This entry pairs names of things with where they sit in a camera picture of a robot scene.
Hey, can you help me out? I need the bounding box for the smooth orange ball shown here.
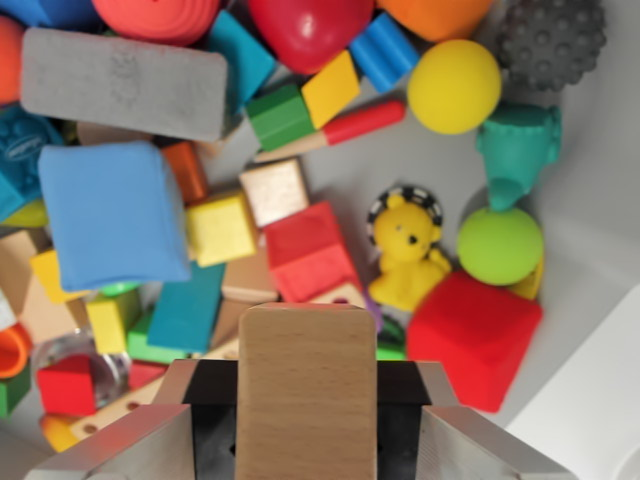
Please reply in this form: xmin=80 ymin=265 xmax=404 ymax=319
xmin=0 ymin=14 xmax=27 ymax=107

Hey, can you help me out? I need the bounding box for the red soft cube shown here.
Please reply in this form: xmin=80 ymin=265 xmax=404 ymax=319
xmin=405 ymin=270 xmax=544 ymax=414

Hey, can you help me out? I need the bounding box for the yellow lion toy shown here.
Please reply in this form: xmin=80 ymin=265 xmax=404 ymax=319
xmin=366 ymin=184 xmax=452 ymax=313

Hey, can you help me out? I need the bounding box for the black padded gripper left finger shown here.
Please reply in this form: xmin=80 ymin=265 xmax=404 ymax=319
xmin=23 ymin=358 xmax=239 ymax=480

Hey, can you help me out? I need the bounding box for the orange foam block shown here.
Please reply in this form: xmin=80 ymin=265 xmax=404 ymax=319
xmin=374 ymin=0 xmax=497 ymax=45

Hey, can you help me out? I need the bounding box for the blue soft pillow block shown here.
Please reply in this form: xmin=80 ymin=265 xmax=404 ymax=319
xmin=37 ymin=139 xmax=194 ymax=294

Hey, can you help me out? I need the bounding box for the glossy natural wooden block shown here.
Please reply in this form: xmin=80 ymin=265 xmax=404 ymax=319
xmin=238 ymin=156 xmax=311 ymax=229

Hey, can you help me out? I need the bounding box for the teal embossed rubber cube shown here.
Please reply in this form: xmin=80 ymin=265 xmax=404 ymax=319
xmin=0 ymin=103 xmax=67 ymax=222

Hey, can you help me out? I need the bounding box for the dark green piece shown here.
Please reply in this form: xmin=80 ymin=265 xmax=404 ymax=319
xmin=378 ymin=316 xmax=405 ymax=347

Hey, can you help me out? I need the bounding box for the lime green ball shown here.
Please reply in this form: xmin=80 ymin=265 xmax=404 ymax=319
xmin=455 ymin=205 xmax=545 ymax=287

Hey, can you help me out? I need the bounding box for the red ribbed ball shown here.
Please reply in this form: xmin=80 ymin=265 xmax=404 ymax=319
xmin=91 ymin=0 xmax=222 ymax=48

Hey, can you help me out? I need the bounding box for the grey foam block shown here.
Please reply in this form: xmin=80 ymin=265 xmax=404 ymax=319
xmin=20 ymin=26 xmax=231 ymax=144

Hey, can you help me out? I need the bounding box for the red plastic dome toy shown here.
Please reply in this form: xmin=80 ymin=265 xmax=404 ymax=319
xmin=247 ymin=0 xmax=376 ymax=77

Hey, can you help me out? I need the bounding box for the tan wooden block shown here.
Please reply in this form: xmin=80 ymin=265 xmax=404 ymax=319
xmin=74 ymin=121 xmax=155 ymax=148

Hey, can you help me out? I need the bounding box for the blue ridged cylinder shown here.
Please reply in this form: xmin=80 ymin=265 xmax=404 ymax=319
xmin=347 ymin=11 xmax=422 ymax=95

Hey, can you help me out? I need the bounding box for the red wooden block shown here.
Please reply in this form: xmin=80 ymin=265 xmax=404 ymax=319
xmin=126 ymin=358 xmax=170 ymax=392

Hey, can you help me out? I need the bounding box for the natural wooden cube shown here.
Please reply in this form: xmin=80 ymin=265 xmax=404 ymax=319
xmin=234 ymin=301 xmax=378 ymax=480

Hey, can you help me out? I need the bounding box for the grey spiky ball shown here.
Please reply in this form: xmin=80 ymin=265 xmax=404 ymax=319
xmin=494 ymin=0 xmax=609 ymax=94

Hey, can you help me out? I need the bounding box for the green bevelled wooden block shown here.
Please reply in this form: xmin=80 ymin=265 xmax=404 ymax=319
xmin=244 ymin=83 xmax=311 ymax=153

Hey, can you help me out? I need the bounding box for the small purple piece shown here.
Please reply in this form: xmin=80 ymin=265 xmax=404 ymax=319
xmin=361 ymin=288 xmax=385 ymax=335

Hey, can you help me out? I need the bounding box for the red foam block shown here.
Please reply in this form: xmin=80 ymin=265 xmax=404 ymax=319
xmin=261 ymin=200 xmax=363 ymax=304

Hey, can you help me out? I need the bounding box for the white plastic bin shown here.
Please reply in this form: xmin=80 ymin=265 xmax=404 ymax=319
xmin=0 ymin=0 xmax=640 ymax=480

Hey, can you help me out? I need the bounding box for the orange wooden block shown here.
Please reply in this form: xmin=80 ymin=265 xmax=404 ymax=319
xmin=159 ymin=140 xmax=209 ymax=204

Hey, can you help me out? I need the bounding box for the large natural wooden block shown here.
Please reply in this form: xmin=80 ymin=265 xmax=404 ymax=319
xmin=0 ymin=228 xmax=90 ymax=332

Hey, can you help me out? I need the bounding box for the red wooden cube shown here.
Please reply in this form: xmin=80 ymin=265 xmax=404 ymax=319
xmin=35 ymin=354 xmax=97 ymax=418

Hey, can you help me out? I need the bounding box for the black padded gripper right finger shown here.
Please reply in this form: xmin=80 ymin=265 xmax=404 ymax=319
xmin=374 ymin=359 xmax=579 ymax=480

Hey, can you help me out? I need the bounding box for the orange plastic cup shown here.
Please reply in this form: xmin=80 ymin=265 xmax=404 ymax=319
xmin=0 ymin=322 xmax=35 ymax=380

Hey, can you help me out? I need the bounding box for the teal rubber animal toy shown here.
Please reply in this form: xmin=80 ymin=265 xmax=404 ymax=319
xmin=474 ymin=102 xmax=563 ymax=212

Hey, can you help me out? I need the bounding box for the olive green pear toy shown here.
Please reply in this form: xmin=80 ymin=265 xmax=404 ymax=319
xmin=0 ymin=198 xmax=50 ymax=230

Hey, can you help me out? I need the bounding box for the wooden strip with holes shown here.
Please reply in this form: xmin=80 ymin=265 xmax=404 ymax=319
xmin=68 ymin=281 xmax=366 ymax=442

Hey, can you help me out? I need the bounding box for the yellow wooden cube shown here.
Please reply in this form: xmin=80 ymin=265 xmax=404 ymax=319
xmin=300 ymin=48 xmax=363 ymax=131
xmin=84 ymin=288 xmax=143 ymax=356
xmin=28 ymin=248 xmax=92 ymax=305
xmin=184 ymin=191 xmax=259 ymax=269

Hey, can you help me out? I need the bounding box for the yellow ball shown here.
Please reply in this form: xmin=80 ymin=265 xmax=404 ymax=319
xmin=406 ymin=38 xmax=503 ymax=136

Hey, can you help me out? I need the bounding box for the green cylinder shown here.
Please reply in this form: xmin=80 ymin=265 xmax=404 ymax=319
xmin=98 ymin=280 xmax=143 ymax=297

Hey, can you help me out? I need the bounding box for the clear glass jar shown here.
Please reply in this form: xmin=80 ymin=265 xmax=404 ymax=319
xmin=31 ymin=332 xmax=133 ymax=417

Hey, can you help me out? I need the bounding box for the blue foam block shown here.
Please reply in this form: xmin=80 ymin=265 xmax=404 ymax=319
xmin=0 ymin=0 xmax=99 ymax=32

